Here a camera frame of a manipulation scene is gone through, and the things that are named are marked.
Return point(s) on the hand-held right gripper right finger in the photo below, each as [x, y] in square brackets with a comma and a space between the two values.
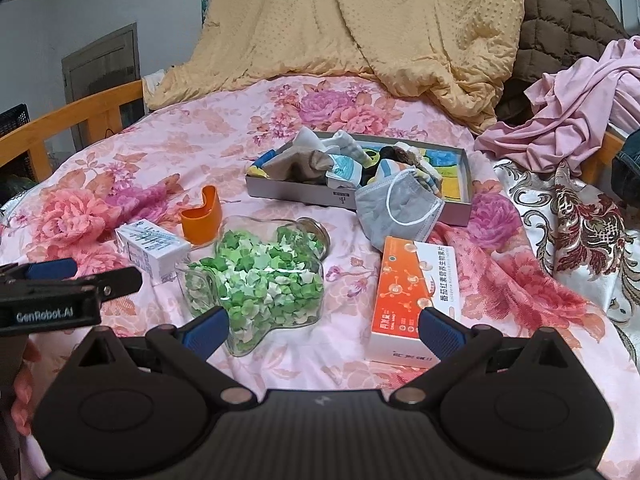
[442, 332]

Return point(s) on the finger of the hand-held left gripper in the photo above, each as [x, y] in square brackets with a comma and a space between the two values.
[50, 270]
[117, 282]

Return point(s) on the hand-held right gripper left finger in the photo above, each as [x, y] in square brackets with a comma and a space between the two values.
[205, 332]

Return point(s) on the grey face mask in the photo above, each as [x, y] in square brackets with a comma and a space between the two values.
[375, 215]

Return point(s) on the shallow grey cartoon print box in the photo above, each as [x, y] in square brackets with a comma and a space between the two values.
[290, 192]

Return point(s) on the orange green striped sock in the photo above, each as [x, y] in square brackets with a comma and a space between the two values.
[385, 170]

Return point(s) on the blue yellow cloth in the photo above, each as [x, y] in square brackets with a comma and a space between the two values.
[262, 162]

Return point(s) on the light blue face mask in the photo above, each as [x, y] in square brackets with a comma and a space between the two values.
[342, 170]

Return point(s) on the tan sock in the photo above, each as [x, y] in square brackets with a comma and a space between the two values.
[300, 165]

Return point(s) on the person's left hand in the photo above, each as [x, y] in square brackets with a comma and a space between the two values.
[26, 395]

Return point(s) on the white medicine box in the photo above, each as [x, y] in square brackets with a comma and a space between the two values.
[150, 250]

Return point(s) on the orange carton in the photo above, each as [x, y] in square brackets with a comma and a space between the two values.
[405, 290]

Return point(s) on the glass jar of green stars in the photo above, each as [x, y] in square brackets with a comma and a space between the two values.
[265, 280]

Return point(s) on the orange plastic cup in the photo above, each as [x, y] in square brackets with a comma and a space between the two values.
[200, 225]

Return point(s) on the pink floral bedsheet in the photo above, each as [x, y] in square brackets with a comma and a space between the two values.
[175, 145]

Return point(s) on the black plastic crate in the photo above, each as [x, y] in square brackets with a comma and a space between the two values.
[12, 120]

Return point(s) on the gold patterned satin sheet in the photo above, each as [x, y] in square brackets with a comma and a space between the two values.
[590, 240]

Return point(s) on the white cloth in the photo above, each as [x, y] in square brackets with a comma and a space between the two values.
[152, 81]

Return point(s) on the grey door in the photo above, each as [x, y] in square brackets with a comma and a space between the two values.
[100, 60]

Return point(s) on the blue jeans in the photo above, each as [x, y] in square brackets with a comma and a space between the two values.
[630, 170]

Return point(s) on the lilac garment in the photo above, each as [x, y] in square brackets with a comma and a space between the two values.
[575, 110]

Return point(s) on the yellow dotted quilt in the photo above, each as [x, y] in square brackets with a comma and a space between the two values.
[350, 25]

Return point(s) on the brown quilted jacket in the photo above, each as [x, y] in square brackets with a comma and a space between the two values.
[560, 20]

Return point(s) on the wooden bed rail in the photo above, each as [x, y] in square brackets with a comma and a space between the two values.
[75, 110]
[602, 160]

